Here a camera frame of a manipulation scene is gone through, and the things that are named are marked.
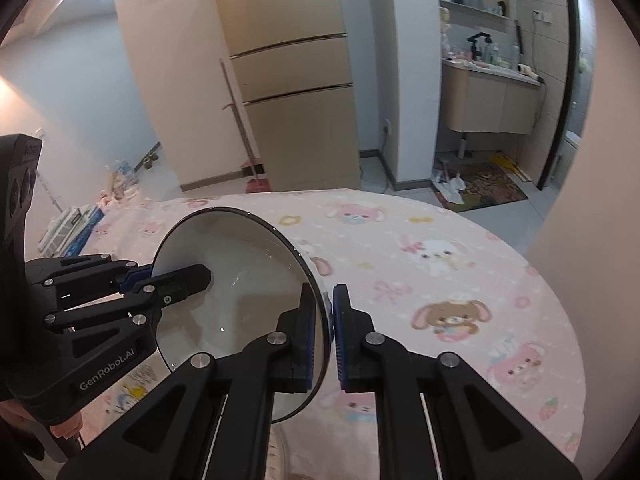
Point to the white cartoon animal plate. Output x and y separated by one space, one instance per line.
118 399

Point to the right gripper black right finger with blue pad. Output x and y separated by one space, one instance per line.
436 417

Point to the beige refrigerator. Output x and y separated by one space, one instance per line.
290 59

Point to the white bowl dark rim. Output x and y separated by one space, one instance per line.
257 274

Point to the stack of blue books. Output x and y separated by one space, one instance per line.
68 234

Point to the patterned bathroom floor mat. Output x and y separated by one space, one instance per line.
463 187

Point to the beige bathroom vanity cabinet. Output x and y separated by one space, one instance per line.
478 99

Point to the person left hand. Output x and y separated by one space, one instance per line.
15 415

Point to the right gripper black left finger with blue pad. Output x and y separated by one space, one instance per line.
210 418

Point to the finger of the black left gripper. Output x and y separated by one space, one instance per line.
150 294
67 282

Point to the pink cartoon tablecloth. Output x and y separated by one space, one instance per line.
431 279

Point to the white hair dryer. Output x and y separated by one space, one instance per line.
527 71

